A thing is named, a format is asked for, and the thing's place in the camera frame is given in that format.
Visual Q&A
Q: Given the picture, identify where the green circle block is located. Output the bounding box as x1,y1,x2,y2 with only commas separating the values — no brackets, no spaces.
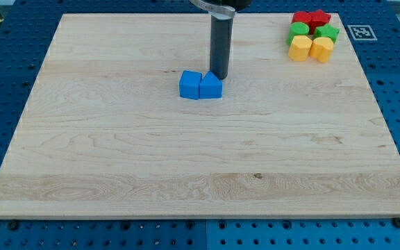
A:
286,22,310,46

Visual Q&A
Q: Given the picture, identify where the yellow hexagon block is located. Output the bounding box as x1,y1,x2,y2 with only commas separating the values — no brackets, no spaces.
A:
287,35,313,62

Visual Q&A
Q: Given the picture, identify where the metal clamp on arm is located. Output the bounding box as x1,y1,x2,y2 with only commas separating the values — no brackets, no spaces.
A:
189,0,236,19

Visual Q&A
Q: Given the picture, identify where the wooden board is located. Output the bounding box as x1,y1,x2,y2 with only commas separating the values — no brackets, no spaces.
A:
0,13,400,219

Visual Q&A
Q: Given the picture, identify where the yellow heart block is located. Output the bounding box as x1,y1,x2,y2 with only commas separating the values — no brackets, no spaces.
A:
309,37,334,63

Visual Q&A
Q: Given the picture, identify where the red star block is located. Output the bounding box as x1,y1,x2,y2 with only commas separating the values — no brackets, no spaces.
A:
309,10,331,35

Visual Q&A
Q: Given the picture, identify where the blue triangle block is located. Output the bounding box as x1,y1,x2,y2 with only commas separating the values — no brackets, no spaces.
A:
199,72,223,99

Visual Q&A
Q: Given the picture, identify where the fiducial marker tag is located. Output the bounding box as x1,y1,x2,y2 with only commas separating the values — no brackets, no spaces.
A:
348,24,377,41

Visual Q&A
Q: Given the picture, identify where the green star block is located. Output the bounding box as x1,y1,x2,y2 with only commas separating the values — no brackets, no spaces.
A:
313,24,340,43

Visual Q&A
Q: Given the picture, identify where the red circle block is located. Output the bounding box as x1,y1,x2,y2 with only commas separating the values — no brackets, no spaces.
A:
291,11,313,26

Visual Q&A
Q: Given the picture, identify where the blue cube block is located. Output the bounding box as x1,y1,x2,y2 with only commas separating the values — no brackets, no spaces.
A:
179,71,202,100

